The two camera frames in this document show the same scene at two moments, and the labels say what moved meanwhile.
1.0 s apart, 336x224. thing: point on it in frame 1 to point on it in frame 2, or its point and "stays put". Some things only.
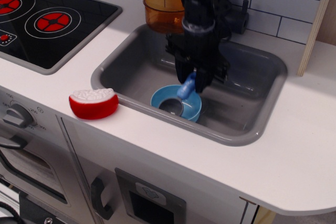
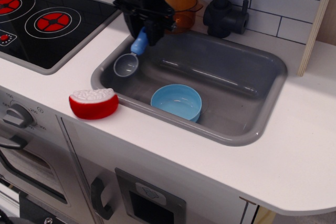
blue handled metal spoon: (175, 106) to (126, 65)
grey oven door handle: (16, 142) stays put
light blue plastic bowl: (167, 98) stays put
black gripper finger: (184, 68) to (135, 24)
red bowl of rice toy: (93, 104) stays put
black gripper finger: (203, 78) to (155, 31)
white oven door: (40, 180) stays put
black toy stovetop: (46, 31) stays put
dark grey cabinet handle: (96, 187) stays put
